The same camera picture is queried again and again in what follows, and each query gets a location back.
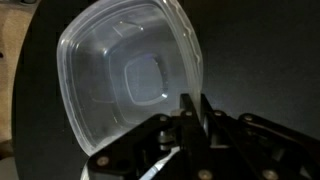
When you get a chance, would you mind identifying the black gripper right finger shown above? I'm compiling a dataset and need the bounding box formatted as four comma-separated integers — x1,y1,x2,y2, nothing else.
200,94,320,180

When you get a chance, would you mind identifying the clear plastic bowl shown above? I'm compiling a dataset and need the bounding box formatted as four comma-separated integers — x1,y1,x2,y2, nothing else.
55,0,204,158

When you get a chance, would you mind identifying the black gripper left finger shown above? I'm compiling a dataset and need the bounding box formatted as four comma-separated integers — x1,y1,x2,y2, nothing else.
86,93,214,180

